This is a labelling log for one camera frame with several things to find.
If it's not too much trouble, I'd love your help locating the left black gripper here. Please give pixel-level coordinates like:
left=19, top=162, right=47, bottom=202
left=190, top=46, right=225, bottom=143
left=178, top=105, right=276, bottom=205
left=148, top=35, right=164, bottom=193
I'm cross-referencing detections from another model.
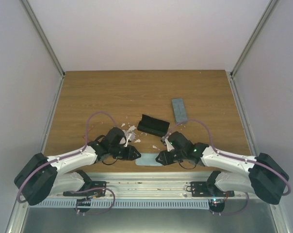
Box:
left=110, top=145, right=141, bottom=161

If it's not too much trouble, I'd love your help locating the green glasses case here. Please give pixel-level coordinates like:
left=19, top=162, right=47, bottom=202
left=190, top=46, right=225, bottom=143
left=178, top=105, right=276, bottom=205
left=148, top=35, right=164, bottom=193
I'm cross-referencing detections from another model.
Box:
left=172, top=98, right=187, bottom=123

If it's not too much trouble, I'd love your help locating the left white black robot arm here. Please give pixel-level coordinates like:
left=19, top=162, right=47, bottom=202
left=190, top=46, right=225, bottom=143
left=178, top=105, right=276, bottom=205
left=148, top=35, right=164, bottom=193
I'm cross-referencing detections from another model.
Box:
left=14, top=127, right=141, bottom=206

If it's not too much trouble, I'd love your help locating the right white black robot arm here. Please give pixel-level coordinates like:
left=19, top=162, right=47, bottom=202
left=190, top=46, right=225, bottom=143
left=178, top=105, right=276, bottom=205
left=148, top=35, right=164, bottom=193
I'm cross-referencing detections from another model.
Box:
left=155, top=132, right=289, bottom=205

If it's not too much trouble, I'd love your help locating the open black glasses case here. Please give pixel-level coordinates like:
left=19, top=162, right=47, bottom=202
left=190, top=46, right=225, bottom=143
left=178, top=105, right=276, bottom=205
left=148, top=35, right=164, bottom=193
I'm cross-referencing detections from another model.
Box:
left=137, top=114, right=170, bottom=137

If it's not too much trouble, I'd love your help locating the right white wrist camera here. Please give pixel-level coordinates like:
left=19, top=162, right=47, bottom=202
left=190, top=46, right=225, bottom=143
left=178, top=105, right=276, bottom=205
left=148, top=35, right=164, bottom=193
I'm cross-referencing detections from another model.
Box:
left=161, top=133, right=175, bottom=152

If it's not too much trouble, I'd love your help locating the aluminium mounting rail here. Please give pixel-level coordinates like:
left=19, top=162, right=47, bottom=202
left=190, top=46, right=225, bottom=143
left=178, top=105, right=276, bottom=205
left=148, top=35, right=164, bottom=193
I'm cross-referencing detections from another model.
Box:
left=17, top=172, right=280, bottom=200

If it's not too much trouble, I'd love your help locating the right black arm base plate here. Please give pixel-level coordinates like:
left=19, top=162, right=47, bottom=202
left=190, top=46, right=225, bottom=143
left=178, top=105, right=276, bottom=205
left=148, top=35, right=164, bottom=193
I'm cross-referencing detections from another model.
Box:
left=185, top=182, right=235, bottom=198

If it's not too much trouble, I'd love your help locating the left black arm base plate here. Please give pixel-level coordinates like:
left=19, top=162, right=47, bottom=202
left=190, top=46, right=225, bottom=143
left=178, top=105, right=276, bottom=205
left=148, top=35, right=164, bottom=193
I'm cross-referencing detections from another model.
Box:
left=63, top=181, right=107, bottom=198

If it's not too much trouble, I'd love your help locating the grey slotted cable duct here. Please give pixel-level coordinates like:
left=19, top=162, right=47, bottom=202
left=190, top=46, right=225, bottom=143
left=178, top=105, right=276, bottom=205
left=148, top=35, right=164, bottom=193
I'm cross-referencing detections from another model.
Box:
left=35, top=199, right=209, bottom=210

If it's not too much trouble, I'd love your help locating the left aluminium frame post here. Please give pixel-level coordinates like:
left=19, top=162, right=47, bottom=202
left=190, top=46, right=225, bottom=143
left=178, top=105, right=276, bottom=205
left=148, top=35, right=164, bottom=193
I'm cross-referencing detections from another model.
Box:
left=21, top=0, right=65, bottom=78

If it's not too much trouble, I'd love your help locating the aluminium frame post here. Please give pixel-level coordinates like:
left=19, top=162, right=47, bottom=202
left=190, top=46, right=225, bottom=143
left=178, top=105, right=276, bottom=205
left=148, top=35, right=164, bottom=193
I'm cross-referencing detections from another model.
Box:
left=21, top=0, right=65, bottom=78
left=229, top=0, right=280, bottom=78

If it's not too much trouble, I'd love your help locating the right aluminium frame post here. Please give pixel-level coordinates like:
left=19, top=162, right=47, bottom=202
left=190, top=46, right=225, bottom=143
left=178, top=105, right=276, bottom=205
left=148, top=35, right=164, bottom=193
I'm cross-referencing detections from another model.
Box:
left=229, top=0, right=280, bottom=78

